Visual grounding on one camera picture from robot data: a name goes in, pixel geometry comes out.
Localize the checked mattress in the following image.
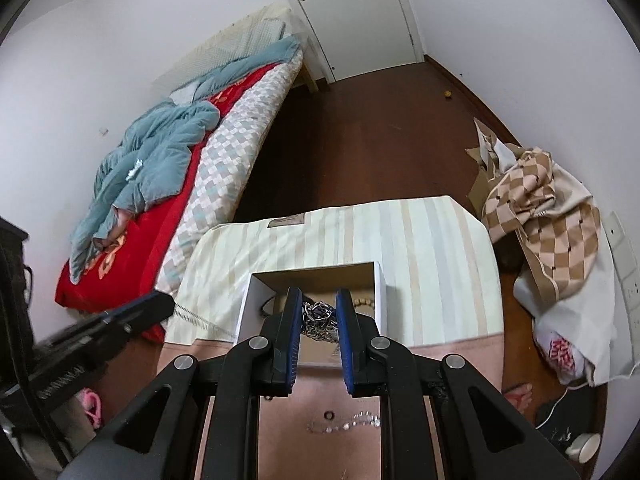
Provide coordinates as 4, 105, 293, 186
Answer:
156, 50, 305, 297

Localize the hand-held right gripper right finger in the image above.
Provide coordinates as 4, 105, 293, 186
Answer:
336, 287, 582, 480

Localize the white wall socket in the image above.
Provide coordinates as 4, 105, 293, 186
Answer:
604, 211, 640, 312

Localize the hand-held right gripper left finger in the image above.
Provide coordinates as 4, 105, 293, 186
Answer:
60, 287, 303, 480

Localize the white round object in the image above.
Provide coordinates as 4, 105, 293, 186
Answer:
565, 432, 602, 464

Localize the white door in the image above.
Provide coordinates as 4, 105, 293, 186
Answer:
265, 0, 426, 84

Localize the person's foot in sandal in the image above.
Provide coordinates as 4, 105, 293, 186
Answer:
502, 382, 534, 414

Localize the pink cloth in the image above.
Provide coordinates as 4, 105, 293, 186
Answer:
155, 332, 504, 480

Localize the brown cardboard box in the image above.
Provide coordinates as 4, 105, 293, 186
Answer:
465, 117, 526, 217

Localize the white cardboard box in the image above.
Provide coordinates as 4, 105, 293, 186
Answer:
234, 260, 388, 367

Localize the blue-grey quilt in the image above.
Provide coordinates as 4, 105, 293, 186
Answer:
67, 36, 305, 283

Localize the checked white pillow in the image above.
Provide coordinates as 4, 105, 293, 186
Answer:
235, 17, 288, 58

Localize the pink slipper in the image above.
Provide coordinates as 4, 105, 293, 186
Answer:
79, 387, 104, 429

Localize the bed with red sheet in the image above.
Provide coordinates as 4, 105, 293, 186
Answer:
54, 66, 258, 343

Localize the thin silver chain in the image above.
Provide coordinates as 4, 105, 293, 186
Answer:
173, 304, 237, 337

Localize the white cable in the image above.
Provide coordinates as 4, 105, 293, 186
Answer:
537, 384, 597, 430

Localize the black floor object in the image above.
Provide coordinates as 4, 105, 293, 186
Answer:
534, 400, 577, 442

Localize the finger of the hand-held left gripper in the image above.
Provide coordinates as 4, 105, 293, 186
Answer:
62, 291, 177, 348

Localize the checkered brown cloth pile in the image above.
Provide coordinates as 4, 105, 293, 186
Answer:
514, 162, 632, 388

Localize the beige checked blanket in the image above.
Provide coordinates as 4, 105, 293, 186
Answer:
481, 146, 602, 307

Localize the white bag with red print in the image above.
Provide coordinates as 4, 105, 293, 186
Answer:
532, 319, 597, 386

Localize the clear crystal bracelet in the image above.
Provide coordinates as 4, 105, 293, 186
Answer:
306, 410, 382, 434

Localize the chunky silver chain necklace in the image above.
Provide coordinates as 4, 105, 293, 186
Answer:
301, 300, 342, 347

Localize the black cable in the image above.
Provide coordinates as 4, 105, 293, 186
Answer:
0, 242, 68, 468

